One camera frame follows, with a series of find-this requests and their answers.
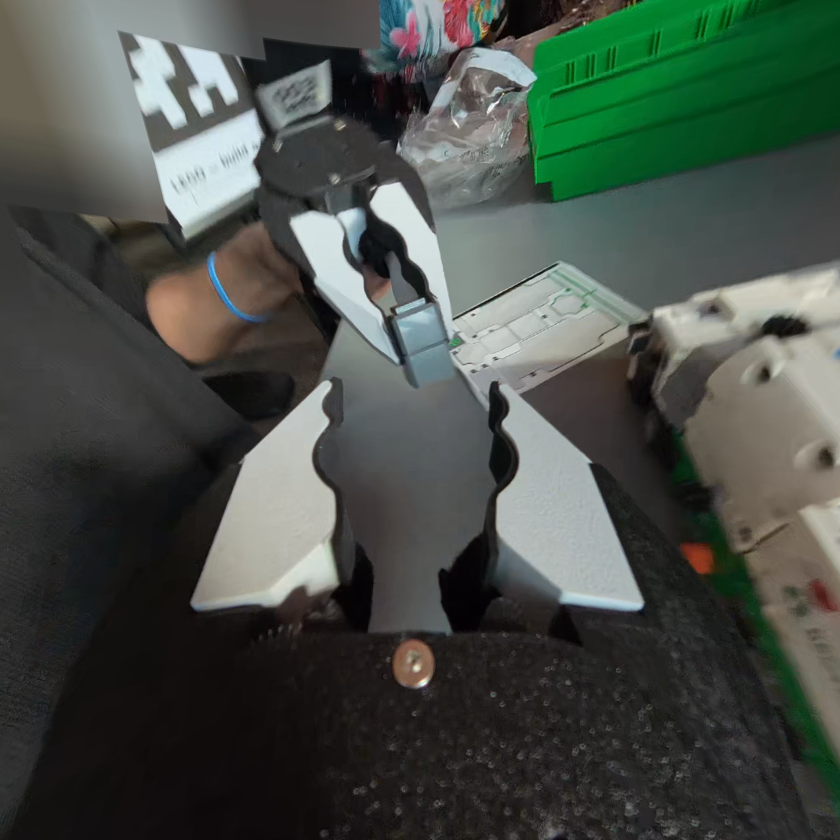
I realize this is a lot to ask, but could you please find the white lego garbage truck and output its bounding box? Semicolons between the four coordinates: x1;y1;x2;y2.
626;262;840;782

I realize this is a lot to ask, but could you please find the green plastic bin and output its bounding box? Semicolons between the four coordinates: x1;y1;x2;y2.
528;0;840;203

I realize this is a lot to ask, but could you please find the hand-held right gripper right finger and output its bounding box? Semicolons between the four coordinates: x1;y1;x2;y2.
484;381;645;611

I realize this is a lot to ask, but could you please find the blue wristband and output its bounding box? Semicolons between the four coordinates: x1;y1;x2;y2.
205;251;271;324

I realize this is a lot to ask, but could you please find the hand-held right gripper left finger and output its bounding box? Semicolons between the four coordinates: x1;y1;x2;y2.
190;377;358;611

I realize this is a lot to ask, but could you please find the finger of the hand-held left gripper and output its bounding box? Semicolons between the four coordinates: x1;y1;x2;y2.
367;184;455;342
289;210;403;367

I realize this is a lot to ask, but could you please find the white sticker sheet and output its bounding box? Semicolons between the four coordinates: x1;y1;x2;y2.
451;261;651;409

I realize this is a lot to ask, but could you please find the framed tag sign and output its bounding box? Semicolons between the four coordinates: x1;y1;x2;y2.
118;29;271;240

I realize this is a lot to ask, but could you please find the clear plastic bag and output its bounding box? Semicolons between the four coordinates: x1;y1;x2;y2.
399;47;538;210

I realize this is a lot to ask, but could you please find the floral printed cloth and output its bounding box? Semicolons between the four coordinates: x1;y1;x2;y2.
364;0;509;83

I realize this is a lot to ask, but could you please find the person's left forearm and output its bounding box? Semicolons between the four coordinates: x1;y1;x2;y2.
146;259;277;367

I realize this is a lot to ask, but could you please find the person's left hand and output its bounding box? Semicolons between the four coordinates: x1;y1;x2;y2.
226;230;316;322

